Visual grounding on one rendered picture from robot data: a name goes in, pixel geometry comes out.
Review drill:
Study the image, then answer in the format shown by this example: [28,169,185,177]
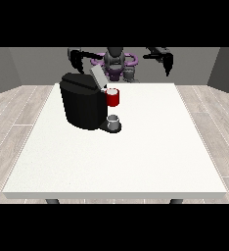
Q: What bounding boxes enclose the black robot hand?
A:
[69,50,104,75]
[142,52,175,78]

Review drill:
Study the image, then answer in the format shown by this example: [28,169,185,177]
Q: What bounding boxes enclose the pale grey machine lid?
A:
[89,64,108,89]

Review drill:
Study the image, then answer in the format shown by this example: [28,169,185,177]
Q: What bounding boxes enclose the small grey coffee pod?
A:
[122,67,136,82]

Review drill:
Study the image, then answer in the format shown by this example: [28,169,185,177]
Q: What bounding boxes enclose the black coffee machine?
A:
[59,72,122,133]

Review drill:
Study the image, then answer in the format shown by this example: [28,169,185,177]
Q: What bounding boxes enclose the red pod holder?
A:
[105,87,121,108]

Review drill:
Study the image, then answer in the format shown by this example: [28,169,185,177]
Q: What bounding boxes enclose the grey robot trunk purple rings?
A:
[90,47,140,82]

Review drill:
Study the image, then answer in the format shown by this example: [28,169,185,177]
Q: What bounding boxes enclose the small grey cup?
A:
[106,115,121,131]

